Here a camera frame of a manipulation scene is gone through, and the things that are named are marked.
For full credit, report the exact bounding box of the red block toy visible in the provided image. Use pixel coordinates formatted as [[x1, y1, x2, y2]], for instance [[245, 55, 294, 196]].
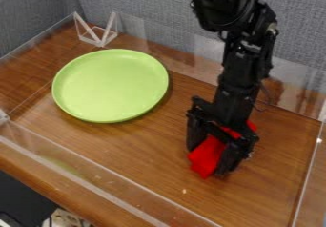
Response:
[[188, 120, 258, 178]]

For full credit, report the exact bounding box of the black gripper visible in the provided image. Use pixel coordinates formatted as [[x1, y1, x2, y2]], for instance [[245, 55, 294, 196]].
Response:
[[186, 89, 258, 176]]

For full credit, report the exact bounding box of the white power strip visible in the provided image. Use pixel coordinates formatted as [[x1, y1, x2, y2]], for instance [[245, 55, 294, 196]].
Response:
[[41, 208, 95, 227]]

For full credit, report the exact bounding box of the clear acrylic enclosure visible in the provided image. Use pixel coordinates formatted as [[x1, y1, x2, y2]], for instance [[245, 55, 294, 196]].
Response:
[[0, 15, 326, 227]]

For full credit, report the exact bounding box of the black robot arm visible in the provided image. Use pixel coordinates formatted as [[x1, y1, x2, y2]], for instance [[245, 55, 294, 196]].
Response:
[[186, 0, 280, 177]]

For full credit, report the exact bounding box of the green round plate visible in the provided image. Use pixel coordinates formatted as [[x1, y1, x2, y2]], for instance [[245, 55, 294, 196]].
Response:
[[53, 49, 170, 123]]

